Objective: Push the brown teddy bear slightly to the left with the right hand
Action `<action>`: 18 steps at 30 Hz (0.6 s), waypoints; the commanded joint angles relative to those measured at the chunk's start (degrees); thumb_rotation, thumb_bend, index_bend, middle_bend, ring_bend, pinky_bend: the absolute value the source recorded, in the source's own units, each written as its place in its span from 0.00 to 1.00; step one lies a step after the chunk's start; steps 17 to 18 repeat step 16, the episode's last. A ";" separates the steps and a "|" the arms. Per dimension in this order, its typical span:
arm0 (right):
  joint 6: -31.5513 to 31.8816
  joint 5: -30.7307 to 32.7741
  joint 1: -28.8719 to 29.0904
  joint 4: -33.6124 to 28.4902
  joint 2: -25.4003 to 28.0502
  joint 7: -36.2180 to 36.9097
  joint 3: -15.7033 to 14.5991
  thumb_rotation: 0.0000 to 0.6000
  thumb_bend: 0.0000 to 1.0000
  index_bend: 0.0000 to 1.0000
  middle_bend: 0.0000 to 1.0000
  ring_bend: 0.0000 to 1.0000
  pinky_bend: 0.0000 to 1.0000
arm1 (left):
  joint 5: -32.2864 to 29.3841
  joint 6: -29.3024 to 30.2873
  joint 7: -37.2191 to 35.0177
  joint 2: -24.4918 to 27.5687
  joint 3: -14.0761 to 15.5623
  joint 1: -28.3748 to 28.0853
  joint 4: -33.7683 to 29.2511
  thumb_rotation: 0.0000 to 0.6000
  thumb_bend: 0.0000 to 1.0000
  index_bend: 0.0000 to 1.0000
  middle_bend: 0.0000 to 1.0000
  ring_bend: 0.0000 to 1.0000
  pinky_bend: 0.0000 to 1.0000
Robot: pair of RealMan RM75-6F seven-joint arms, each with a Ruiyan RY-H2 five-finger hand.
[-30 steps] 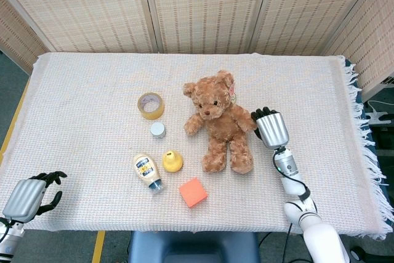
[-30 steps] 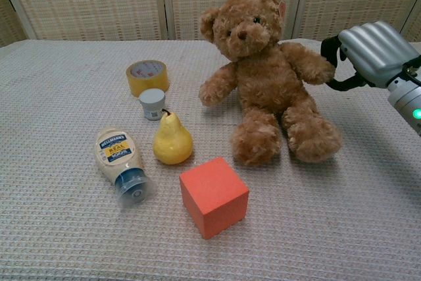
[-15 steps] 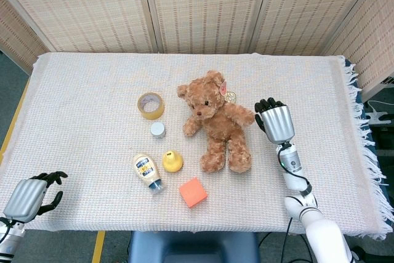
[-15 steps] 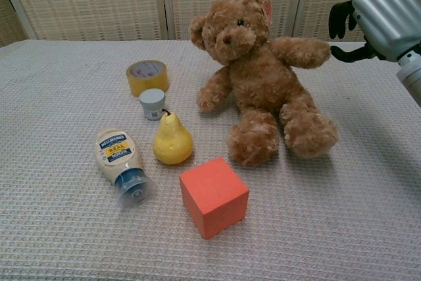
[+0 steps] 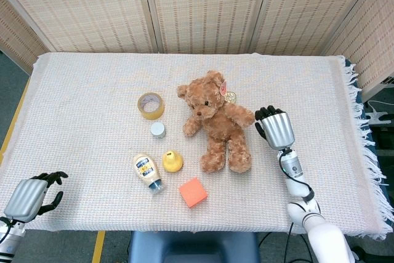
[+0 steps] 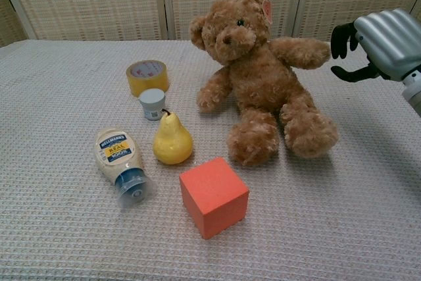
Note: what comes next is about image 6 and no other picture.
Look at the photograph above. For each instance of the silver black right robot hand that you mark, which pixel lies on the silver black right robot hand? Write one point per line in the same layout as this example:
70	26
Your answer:
388	40

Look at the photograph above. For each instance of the brown plush teddy bear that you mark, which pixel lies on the brown plush teddy bear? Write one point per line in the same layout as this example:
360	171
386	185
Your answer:
263	90

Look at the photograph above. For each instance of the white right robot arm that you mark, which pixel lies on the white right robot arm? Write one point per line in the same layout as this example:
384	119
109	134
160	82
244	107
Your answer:
413	91

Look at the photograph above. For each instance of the orange foam cube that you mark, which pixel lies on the orange foam cube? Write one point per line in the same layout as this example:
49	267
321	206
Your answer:
213	202

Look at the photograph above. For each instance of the yellow pear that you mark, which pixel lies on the yellow pear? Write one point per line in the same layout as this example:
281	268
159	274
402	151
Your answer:
172	143

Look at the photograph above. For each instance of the yellow packing tape roll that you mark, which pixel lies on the yellow packing tape roll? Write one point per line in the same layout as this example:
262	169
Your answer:
148	78

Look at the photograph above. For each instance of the small white grey jar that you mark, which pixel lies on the small white grey jar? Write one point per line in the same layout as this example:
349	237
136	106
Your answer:
151	103

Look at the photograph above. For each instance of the woven folding screen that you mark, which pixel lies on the woven folding screen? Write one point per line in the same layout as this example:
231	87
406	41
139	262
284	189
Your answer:
98	1

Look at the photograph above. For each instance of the Hellmann's mayonnaise squeeze bottle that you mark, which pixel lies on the Hellmann's mayonnaise squeeze bottle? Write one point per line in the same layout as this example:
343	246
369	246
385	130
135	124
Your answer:
118	154

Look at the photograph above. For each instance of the beige woven tablecloth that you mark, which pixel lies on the beige woven tablecloth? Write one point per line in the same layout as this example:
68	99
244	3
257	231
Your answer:
65	129

